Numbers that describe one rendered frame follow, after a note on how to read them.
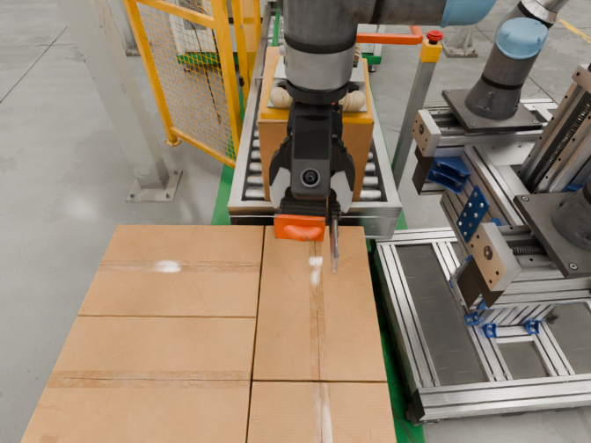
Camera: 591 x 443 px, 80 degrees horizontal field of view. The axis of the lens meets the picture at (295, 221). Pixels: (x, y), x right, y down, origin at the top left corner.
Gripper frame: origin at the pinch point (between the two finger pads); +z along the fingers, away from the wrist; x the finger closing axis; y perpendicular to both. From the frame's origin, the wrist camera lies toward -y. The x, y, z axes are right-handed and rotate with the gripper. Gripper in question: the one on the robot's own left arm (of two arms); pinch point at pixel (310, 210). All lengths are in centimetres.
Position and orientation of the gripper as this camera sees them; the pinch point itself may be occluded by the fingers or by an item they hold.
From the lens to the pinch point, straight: 54.1
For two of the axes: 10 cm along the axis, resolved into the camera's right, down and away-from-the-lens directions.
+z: -0.1, 6.5, 7.6
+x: -10.0, -0.7, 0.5
